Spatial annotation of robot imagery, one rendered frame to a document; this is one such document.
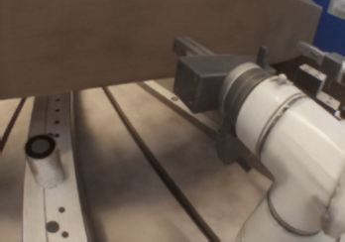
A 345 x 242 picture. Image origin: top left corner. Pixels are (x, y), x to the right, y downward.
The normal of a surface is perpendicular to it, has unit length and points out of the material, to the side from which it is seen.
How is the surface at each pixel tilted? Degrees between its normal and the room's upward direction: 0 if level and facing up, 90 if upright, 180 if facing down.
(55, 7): 90
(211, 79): 90
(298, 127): 40
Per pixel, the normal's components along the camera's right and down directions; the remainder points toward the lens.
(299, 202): -0.85, 0.20
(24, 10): 0.36, 0.57
